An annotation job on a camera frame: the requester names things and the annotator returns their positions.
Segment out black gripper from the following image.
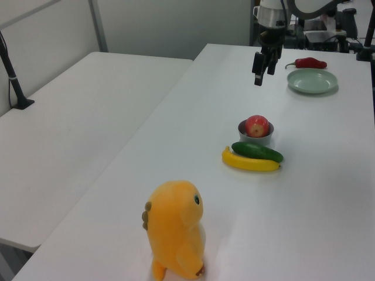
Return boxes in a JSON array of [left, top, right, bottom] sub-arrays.
[[252, 26, 285, 87]]

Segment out red apple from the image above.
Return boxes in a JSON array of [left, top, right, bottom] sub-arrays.
[[245, 114, 270, 138]]

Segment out red chili pepper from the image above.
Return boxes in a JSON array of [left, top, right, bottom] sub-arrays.
[[285, 57, 328, 70]]

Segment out pale green plate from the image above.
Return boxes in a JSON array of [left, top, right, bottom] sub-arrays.
[[287, 68, 339, 95]]

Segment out grey metal bowl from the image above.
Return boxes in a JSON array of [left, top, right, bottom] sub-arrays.
[[237, 118, 275, 146]]

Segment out green cucumber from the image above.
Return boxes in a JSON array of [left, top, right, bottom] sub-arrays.
[[231, 141, 285, 163]]

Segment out black background machine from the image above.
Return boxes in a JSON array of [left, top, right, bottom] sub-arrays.
[[336, 8, 359, 39]]

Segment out yellow banana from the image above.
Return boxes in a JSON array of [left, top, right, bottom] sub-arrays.
[[221, 146, 282, 172]]

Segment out orange plush chick toy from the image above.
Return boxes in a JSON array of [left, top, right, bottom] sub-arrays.
[[141, 180, 207, 280]]

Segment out white side table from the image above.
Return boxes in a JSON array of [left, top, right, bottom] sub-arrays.
[[0, 52, 194, 254]]

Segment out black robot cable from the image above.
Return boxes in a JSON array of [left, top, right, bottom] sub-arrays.
[[279, 0, 291, 30]]

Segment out black camera stand pole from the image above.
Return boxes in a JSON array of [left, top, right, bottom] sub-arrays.
[[0, 30, 35, 110], [355, 16, 375, 61]]

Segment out grey partition frame post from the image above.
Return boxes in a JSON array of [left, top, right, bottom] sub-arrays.
[[87, 0, 109, 54]]

